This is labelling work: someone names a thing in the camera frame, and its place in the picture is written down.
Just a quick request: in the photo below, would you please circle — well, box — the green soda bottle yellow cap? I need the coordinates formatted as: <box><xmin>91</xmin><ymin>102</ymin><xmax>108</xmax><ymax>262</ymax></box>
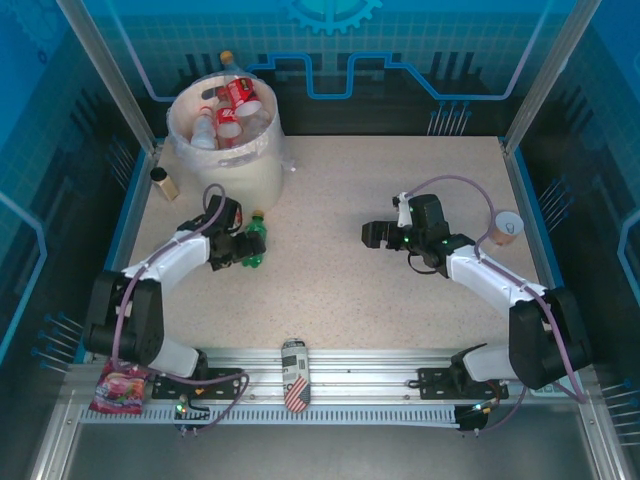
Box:
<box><xmin>241</xmin><ymin>209</ymin><xmax>270</xmax><ymax>270</ymax></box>

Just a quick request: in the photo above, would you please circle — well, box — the white bottle red cap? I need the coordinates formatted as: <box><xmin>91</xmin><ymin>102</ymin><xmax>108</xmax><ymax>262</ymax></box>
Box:
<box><xmin>189</xmin><ymin>102</ymin><xmax>220</xmax><ymax>151</ymax></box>

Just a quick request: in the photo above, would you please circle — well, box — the clear cola bottle red cap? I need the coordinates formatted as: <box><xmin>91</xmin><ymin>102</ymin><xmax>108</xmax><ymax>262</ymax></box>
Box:
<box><xmin>213</xmin><ymin>102</ymin><xmax>247</xmax><ymax>149</ymax></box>

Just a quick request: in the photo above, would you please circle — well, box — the cola bottle yellow cap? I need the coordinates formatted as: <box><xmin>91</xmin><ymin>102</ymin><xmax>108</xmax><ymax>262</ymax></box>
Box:
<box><xmin>218</xmin><ymin>49</ymin><xmax>264</xmax><ymax>120</ymax></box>

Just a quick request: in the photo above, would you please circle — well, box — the cream plastic waste bin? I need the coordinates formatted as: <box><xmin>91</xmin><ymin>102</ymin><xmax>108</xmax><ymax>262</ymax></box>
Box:
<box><xmin>166</xmin><ymin>74</ymin><xmax>286</xmax><ymax>210</ymax></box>

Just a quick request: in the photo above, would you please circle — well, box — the clear plastic bin liner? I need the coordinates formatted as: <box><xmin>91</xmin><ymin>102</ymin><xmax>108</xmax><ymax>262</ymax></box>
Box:
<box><xmin>166</xmin><ymin>69</ymin><xmax>297</xmax><ymax>174</ymax></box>

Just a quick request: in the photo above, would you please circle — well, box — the newsprint can with flag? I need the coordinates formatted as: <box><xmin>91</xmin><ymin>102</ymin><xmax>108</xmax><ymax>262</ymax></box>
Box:
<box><xmin>279</xmin><ymin>338</ymin><xmax>312</xmax><ymax>414</ymax></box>

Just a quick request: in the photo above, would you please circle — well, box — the black connector box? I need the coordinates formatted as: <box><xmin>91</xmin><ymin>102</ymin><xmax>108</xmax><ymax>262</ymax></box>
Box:
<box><xmin>172</xmin><ymin>398</ymin><xmax>212</xmax><ymax>436</ymax></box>
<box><xmin>455</xmin><ymin>402</ymin><xmax>490</xmax><ymax>437</ymax></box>

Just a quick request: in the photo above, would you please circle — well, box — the red candy bag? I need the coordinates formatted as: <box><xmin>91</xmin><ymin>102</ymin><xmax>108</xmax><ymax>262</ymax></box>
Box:
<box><xmin>88</xmin><ymin>359</ymin><xmax>154</xmax><ymax>415</ymax></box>

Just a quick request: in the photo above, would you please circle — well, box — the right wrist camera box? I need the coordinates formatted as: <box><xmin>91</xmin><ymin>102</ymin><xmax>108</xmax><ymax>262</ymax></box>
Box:
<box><xmin>392</xmin><ymin>191</ymin><xmax>415</xmax><ymax>230</ymax></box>

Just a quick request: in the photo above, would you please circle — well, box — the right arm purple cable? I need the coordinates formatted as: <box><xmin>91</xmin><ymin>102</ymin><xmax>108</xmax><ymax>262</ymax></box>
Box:
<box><xmin>404</xmin><ymin>174</ymin><xmax>587</xmax><ymax>435</ymax></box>

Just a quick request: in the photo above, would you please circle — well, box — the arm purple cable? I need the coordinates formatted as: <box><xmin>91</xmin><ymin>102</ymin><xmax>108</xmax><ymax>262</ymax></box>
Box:
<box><xmin>112</xmin><ymin>183</ymin><xmax>250</xmax><ymax>435</ymax></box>
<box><xmin>404</xmin><ymin>174</ymin><xmax>587</xmax><ymax>435</ymax></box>

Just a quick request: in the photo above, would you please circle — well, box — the aluminium mounting rail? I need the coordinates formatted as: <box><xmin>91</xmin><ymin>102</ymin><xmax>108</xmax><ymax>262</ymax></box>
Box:
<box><xmin>64</xmin><ymin>347</ymin><xmax>599</xmax><ymax>407</ymax></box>

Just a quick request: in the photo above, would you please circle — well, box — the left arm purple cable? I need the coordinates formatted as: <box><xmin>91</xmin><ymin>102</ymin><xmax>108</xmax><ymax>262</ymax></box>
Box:
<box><xmin>112</xmin><ymin>183</ymin><xmax>250</xmax><ymax>435</ymax></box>

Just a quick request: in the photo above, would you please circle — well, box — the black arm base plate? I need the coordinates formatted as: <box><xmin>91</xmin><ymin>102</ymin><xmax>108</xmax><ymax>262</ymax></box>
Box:
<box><xmin>149</xmin><ymin>367</ymin><xmax>241</xmax><ymax>401</ymax></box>
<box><xmin>417</xmin><ymin>366</ymin><xmax>511</xmax><ymax>401</ymax></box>

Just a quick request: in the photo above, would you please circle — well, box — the white slotted cable duct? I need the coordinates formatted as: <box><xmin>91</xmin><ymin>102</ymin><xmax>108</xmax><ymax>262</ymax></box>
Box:
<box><xmin>78</xmin><ymin>402</ymin><xmax>464</xmax><ymax>427</ymax></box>

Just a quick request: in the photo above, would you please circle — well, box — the aluminium frame post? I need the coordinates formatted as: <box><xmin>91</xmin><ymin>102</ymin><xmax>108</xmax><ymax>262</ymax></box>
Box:
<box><xmin>501</xmin><ymin>0</ymin><xmax>604</xmax><ymax>156</ymax></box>
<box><xmin>55</xmin><ymin>0</ymin><xmax>164</xmax><ymax>154</ymax></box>

